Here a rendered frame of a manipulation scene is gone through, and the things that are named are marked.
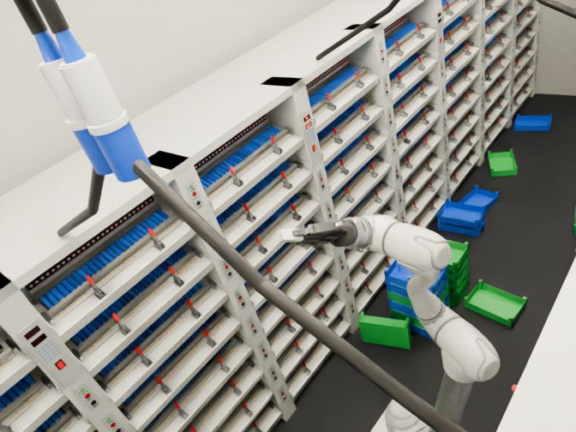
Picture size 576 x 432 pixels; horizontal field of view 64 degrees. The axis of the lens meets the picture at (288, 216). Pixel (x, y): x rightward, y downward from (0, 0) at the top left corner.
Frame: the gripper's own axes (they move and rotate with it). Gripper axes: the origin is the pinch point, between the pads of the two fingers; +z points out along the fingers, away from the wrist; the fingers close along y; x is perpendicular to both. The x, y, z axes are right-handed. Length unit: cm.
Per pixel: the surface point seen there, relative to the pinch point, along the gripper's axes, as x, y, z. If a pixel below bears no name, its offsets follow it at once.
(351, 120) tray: -92, -47, -115
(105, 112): -10, 25, 51
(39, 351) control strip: -2, -79, 44
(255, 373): 16, -126, -61
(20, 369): 2, -82, 49
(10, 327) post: -8, -71, 52
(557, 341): 42, 44, -8
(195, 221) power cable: 7.3, 21.7, 38.3
